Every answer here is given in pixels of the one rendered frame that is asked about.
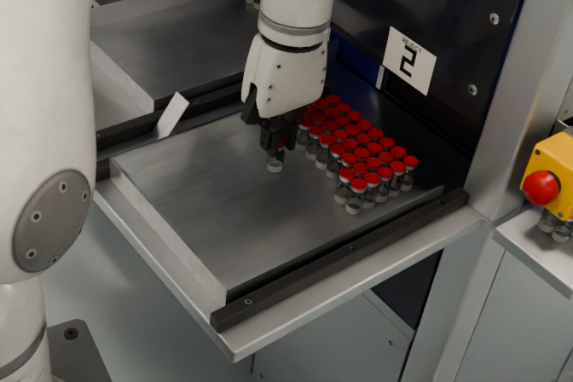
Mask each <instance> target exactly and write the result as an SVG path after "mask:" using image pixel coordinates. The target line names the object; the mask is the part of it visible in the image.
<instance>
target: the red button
mask: <svg viewBox="0 0 573 382"><path fill-rule="evenodd" d="M523 191H524V195H525V197H526V198H527V200H528V201H529V202H531V203H532V204H534V205H540V206H544V205H548V204H549V203H551V202H553V201H555V200H556V199H557V197H558V195H559V186H558V183H557V181H556V180H555V178H554V177H553V176H552V175H551V174H550V173H549V172H547V171H542V170H539V171H535V172H533V173H531V174H529V175H528V176H527V177H526V178H525V179H524V184H523Z"/></svg>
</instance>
